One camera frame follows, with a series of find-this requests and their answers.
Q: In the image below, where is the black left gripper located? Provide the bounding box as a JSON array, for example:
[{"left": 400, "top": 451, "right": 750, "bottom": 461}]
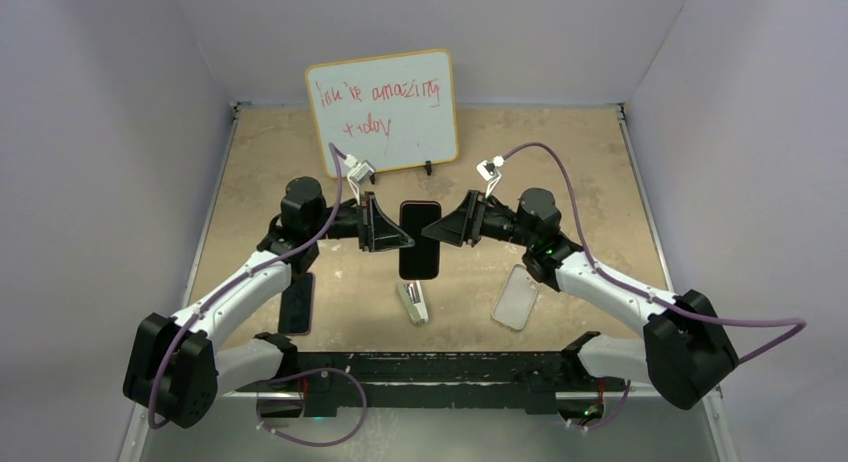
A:
[{"left": 308, "top": 192, "right": 414, "bottom": 252}]

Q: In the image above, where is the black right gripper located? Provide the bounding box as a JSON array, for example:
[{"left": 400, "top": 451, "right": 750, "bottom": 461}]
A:
[{"left": 423, "top": 190, "right": 536, "bottom": 247}]

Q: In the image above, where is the pink smartphone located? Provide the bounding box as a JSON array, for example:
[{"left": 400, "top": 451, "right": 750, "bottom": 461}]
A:
[{"left": 398, "top": 200, "right": 444, "bottom": 281}]

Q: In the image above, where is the black phone case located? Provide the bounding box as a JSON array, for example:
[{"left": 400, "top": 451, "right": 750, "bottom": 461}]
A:
[{"left": 398, "top": 200, "right": 444, "bottom": 281}]

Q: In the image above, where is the clear beige phone case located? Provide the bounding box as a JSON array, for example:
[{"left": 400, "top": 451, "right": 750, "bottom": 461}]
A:
[{"left": 491, "top": 264, "right": 540, "bottom": 331}]

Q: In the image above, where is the dark smartphone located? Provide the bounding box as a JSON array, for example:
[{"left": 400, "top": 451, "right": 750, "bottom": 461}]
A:
[{"left": 277, "top": 273, "right": 315, "bottom": 336}]

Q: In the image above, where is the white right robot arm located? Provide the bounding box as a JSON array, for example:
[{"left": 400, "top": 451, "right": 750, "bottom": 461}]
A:
[{"left": 422, "top": 188, "right": 741, "bottom": 410}]

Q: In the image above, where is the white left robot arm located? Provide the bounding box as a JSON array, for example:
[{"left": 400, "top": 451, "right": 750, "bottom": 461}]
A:
[{"left": 122, "top": 177, "right": 414, "bottom": 428}]

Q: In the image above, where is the silver stapler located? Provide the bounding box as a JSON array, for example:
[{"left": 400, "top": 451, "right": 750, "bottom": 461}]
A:
[{"left": 396, "top": 281, "right": 429, "bottom": 325}]

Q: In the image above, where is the whiteboard with red writing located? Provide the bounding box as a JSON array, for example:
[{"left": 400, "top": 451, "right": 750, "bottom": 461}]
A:
[{"left": 305, "top": 49, "right": 459, "bottom": 176}]

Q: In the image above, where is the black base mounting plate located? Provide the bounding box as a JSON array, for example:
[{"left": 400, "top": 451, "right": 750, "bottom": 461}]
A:
[{"left": 243, "top": 351, "right": 625, "bottom": 417}]

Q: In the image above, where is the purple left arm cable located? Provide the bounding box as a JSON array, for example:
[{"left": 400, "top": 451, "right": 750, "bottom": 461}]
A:
[{"left": 146, "top": 142, "right": 349, "bottom": 430}]

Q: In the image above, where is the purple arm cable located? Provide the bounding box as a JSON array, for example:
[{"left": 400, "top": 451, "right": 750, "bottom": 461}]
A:
[
  {"left": 146, "top": 142, "right": 349, "bottom": 430},
  {"left": 500, "top": 141, "right": 808, "bottom": 366}
]

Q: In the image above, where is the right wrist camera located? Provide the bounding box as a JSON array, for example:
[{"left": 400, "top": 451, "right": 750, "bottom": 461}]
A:
[{"left": 476, "top": 155, "right": 505, "bottom": 198}]

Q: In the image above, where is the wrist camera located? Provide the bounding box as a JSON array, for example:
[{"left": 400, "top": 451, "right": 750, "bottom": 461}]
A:
[
  {"left": 344, "top": 154, "right": 376, "bottom": 204},
  {"left": 476, "top": 155, "right": 505, "bottom": 198}
]

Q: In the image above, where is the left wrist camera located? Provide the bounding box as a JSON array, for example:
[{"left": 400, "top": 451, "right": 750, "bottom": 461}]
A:
[{"left": 344, "top": 154, "right": 376, "bottom": 204}]

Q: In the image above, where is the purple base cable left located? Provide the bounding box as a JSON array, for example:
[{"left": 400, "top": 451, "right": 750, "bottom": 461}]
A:
[{"left": 254, "top": 369, "right": 370, "bottom": 448}]

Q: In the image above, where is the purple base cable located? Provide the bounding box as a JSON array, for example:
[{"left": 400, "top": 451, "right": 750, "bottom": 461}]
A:
[
  {"left": 254, "top": 369, "right": 370, "bottom": 448},
  {"left": 566, "top": 369, "right": 636, "bottom": 434}
]

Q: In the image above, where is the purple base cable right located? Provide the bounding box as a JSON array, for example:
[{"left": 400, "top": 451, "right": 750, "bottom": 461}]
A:
[{"left": 566, "top": 369, "right": 636, "bottom": 434}]

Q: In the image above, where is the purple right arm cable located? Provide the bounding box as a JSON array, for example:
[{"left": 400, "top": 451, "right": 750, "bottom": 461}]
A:
[{"left": 500, "top": 141, "right": 808, "bottom": 366}]

